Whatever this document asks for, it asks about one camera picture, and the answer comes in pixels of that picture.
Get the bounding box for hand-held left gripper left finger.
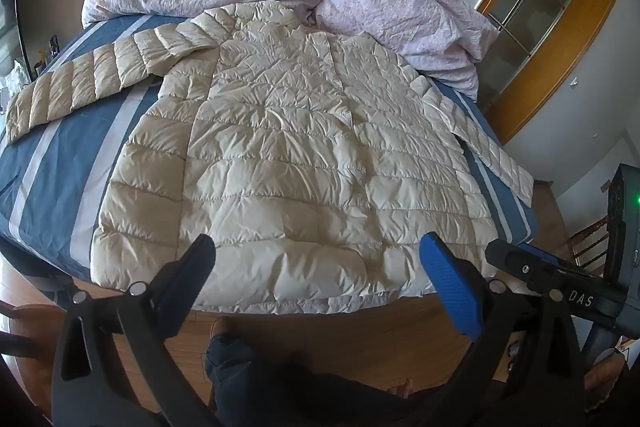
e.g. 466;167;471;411
51;234;217;427

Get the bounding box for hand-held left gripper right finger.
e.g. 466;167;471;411
420;232;586;427

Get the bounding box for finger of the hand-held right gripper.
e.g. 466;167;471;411
486;239;571;303

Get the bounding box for cream quilted down jacket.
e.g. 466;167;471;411
5;2;535;314

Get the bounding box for wooden chair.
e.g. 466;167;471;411
565;217;612;269
0;297;68;410

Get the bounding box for person's foot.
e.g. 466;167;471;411
387;378;417;404
209;316;237;344

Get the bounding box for person's dark trouser legs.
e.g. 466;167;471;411
204;336;453;427

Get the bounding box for blue striped bed sheet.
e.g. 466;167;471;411
0;14;540;288

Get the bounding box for clear plastic bags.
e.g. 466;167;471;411
0;61;32;108

